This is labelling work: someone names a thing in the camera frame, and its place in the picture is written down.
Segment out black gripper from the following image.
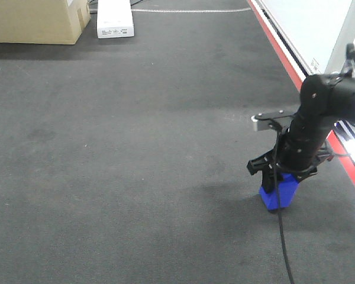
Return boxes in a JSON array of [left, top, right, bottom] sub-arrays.
[[247, 147, 334, 193]]

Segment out blue block part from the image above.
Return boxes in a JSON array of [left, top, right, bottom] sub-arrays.
[[259, 173, 299, 211]]

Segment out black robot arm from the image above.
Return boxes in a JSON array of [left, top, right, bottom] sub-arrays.
[[247, 43, 355, 193]]

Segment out white long carton box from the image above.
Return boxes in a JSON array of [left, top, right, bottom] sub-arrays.
[[96, 0, 134, 39]]

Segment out brown cardboard box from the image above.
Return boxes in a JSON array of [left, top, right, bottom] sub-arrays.
[[0, 0, 91, 45]]

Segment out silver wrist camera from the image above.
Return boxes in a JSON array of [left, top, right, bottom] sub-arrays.
[[251, 109, 295, 131]]

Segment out black cable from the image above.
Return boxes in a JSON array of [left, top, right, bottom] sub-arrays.
[[266, 117, 295, 284]]

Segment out white machine frame post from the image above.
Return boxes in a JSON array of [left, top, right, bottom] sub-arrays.
[[324, 1, 355, 73]]

